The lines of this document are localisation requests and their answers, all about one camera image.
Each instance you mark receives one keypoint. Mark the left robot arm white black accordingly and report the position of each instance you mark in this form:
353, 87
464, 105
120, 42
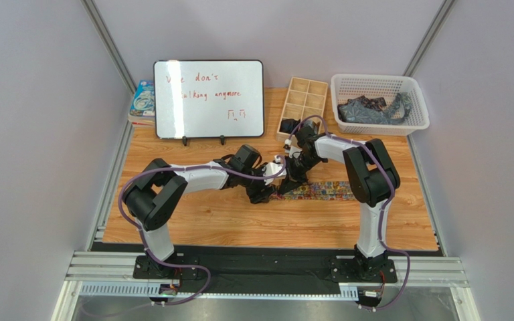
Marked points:
149, 199

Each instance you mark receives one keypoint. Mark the rolled black tie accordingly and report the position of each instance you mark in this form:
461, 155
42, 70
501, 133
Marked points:
287, 125

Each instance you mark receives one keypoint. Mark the blue book stack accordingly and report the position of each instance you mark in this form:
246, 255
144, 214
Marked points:
142, 109

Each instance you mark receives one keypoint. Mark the grey patterned tie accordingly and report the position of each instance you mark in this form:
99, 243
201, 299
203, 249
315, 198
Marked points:
395, 113

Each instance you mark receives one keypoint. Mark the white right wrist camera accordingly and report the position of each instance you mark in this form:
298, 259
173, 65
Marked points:
291, 150

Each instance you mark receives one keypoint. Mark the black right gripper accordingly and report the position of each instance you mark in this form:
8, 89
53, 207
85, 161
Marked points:
295, 176

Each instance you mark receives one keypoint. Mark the wooden compartment box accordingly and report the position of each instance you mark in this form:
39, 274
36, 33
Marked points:
304, 98

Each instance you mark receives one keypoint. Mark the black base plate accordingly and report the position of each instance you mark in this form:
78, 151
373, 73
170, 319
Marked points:
262, 270

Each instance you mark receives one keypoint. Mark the colourful patterned tie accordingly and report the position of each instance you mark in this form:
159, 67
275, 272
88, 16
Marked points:
318, 191

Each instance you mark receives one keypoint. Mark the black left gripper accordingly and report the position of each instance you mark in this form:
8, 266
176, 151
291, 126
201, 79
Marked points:
260, 190

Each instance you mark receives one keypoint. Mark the dark patterned tie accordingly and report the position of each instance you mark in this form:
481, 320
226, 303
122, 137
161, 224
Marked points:
378, 104

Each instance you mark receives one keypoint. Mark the aluminium frame rail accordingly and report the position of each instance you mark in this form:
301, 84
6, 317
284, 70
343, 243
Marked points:
100, 285

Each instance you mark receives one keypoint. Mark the whiteboard with red writing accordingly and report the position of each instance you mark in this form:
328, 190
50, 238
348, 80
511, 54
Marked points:
208, 99

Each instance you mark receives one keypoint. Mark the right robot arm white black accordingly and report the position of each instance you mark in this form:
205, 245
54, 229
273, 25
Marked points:
372, 176

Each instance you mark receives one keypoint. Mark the white plastic basket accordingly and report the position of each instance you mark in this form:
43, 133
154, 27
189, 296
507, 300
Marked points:
349, 86

